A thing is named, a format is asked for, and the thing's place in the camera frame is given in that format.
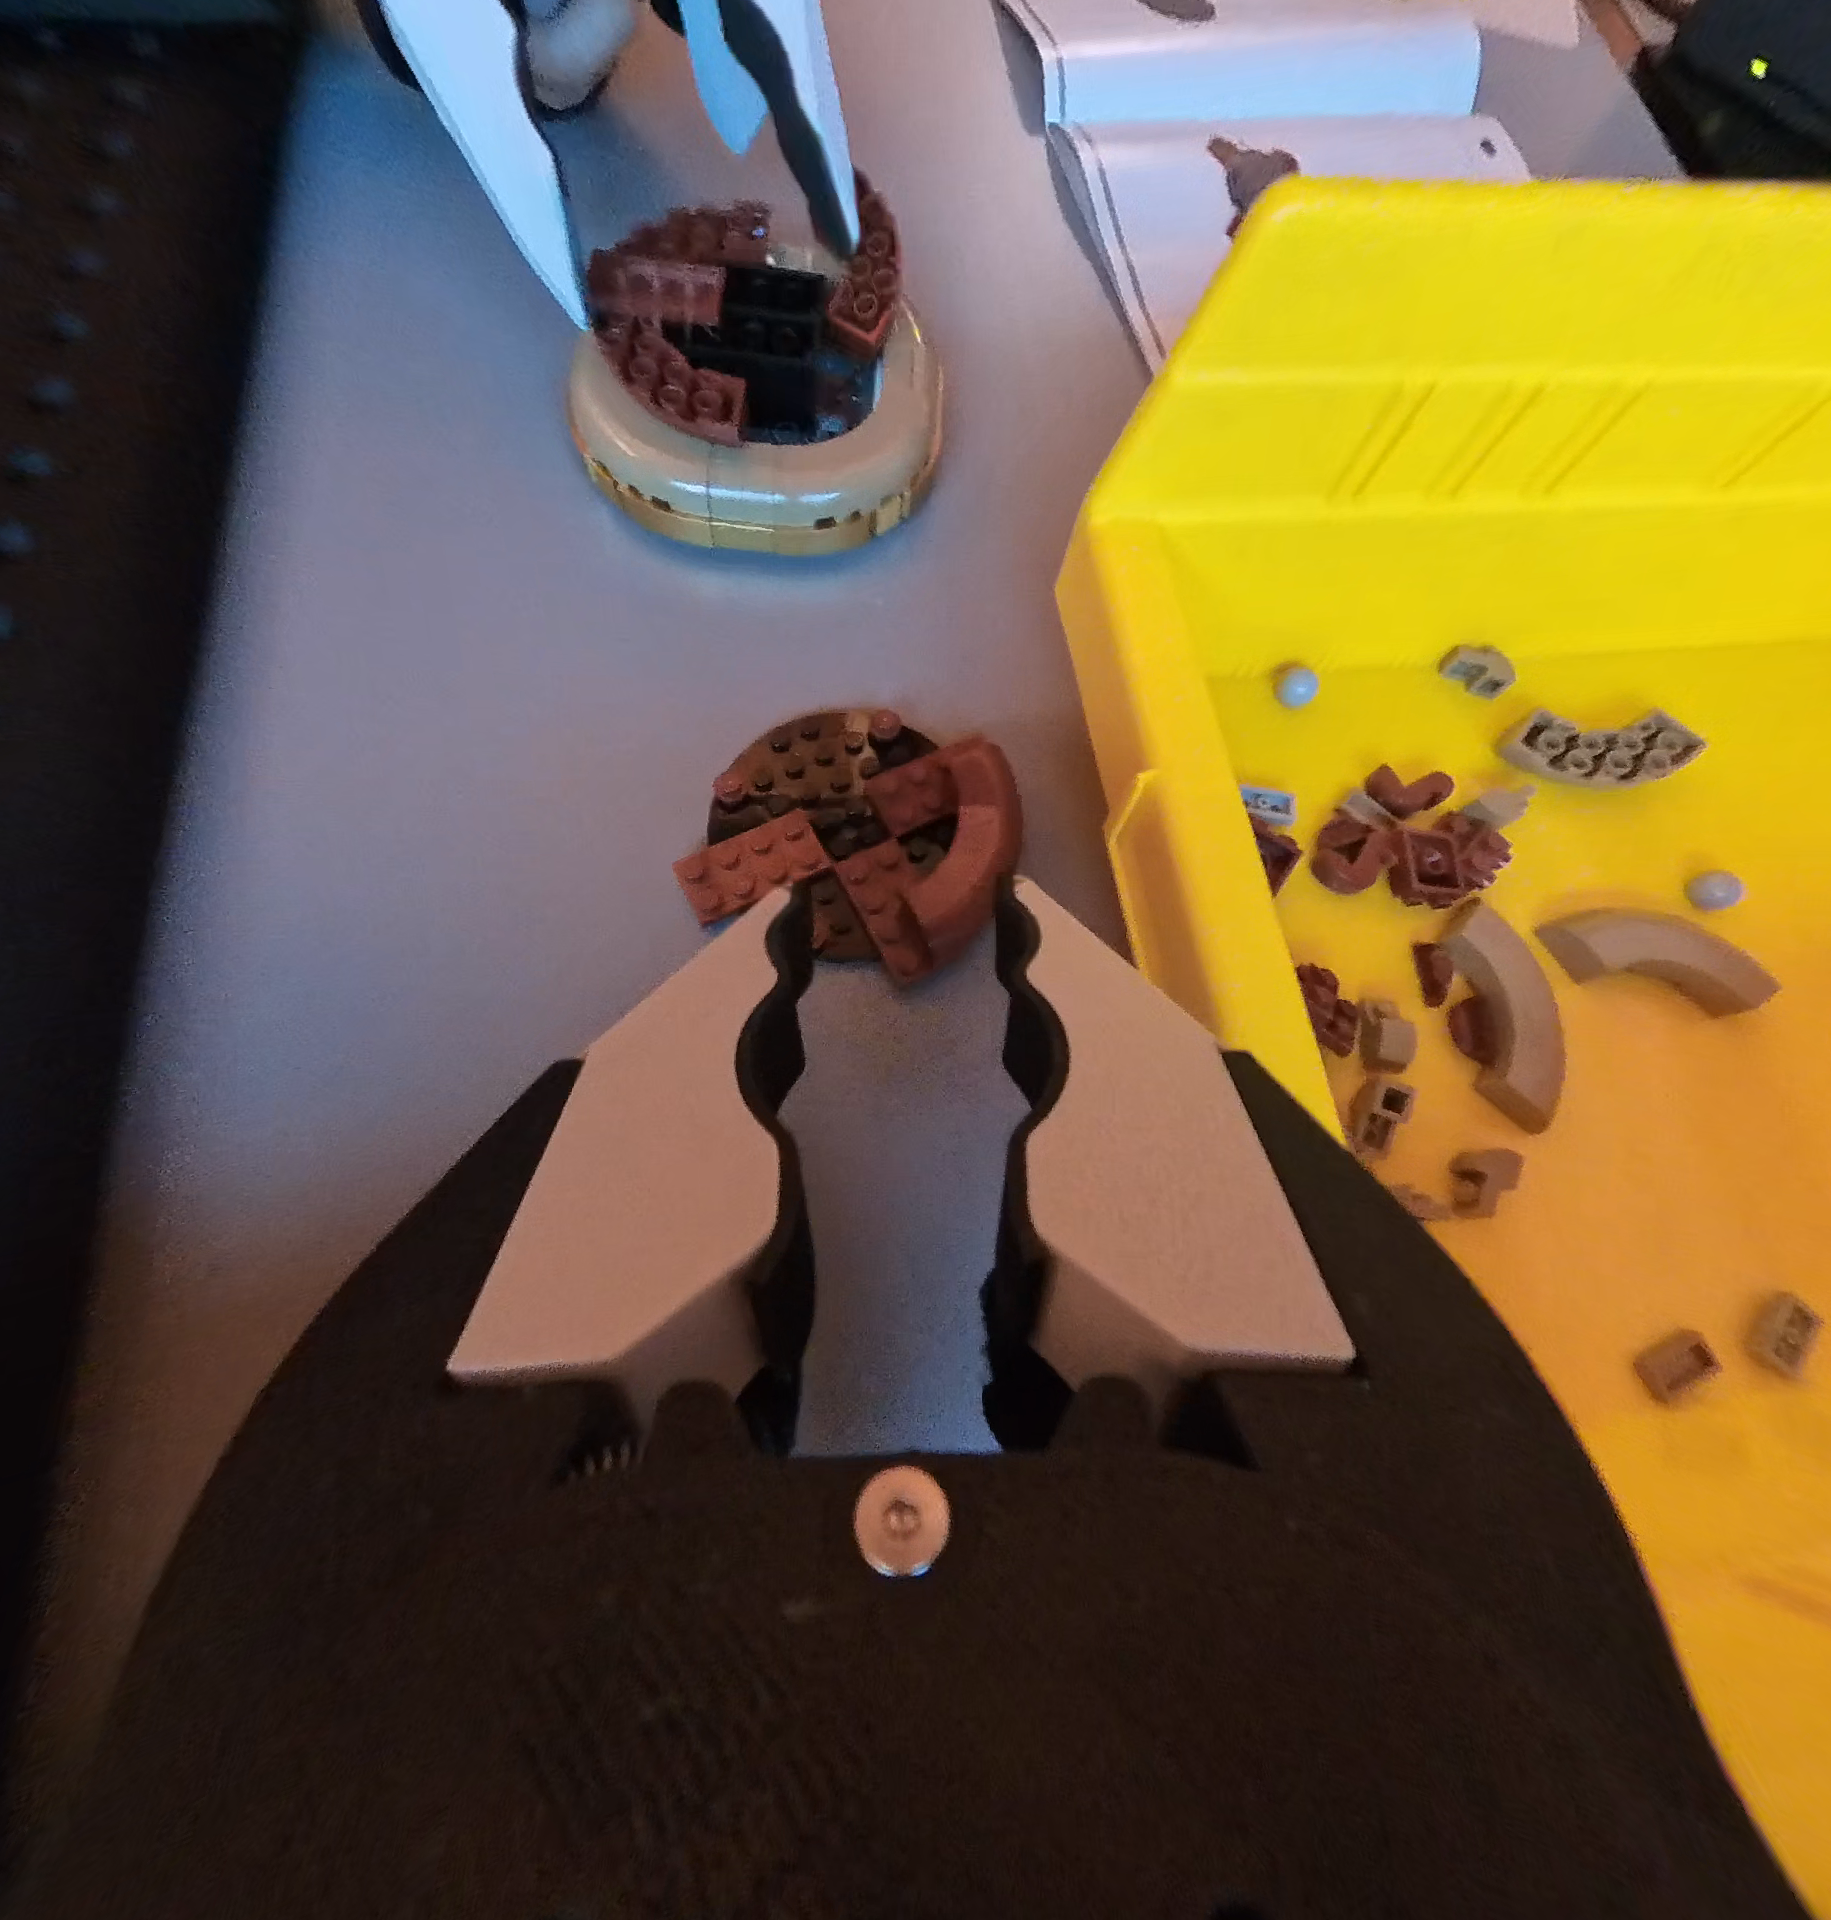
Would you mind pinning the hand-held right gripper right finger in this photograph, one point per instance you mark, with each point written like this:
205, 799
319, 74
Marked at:
1172, 1202

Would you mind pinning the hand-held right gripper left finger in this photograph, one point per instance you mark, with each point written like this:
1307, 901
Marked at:
632, 1202

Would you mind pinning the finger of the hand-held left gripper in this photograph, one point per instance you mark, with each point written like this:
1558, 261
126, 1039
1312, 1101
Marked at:
482, 121
736, 77

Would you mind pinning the tan brick pot base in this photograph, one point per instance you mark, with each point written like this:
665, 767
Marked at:
752, 497

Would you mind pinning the round brown brick plate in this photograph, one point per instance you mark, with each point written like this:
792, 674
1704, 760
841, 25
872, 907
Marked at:
856, 842

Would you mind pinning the yellow plastic bin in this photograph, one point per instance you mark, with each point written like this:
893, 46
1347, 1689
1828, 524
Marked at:
1454, 452

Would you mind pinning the tan arch brick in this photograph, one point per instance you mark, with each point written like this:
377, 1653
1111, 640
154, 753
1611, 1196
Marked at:
1524, 1037
1665, 948

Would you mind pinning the pile of small brown bricks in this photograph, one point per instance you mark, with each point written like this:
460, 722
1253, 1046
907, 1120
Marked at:
1434, 863

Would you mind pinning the instruction booklet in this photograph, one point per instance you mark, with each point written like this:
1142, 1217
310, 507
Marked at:
1231, 62

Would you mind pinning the small grey round stud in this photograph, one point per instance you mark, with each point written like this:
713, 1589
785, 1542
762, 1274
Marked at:
1295, 687
1714, 890

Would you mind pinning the grey curved stud plate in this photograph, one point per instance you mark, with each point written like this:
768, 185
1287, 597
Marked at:
1598, 746

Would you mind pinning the black power box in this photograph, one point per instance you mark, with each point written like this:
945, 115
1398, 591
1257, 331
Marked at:
1755, 107

